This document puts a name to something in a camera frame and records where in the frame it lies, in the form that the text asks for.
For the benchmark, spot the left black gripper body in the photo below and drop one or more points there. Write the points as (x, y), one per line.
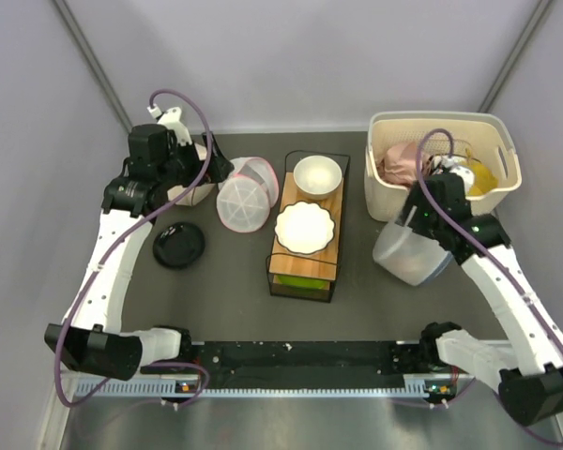
(189, 166)

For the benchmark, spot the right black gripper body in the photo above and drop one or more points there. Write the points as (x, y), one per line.
(424, 224)

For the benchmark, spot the white mesh laundry bag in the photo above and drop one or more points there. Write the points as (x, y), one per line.
(410, 257)

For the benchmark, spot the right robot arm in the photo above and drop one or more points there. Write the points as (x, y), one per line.
(528, 379)

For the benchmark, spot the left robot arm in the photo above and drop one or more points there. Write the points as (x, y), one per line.
(90, 339)

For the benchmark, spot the pink-trimmed mesh laundry bag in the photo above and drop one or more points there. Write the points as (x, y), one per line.
(245, 198)

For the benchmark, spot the cream plastic laundry basket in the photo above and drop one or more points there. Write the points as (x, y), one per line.
(480, 135)

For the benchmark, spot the pink garment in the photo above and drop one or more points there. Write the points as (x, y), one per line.
(398, 166)

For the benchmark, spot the yellow garment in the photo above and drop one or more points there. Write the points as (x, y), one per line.
(484, 179)

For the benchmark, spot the black round lid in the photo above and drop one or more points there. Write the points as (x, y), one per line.
(179, 245)

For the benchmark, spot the white round bowl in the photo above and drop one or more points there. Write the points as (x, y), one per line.
(317, 177)

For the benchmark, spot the white scalloped plate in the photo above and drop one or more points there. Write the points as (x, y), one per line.
(304, 228)

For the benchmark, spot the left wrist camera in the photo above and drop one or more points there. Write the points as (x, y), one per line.
(172, 119)

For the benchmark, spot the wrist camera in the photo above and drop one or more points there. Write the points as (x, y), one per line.
(456, 165)
(172, 119)

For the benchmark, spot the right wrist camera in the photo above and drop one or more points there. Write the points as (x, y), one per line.
(456, 165)

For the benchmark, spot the black wire wooden rack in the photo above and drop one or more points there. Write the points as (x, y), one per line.
(305, 259)

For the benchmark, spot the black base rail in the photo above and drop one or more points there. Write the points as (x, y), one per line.
(388, 357)

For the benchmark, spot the slotted cable duct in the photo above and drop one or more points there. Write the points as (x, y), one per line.
(185, 386)

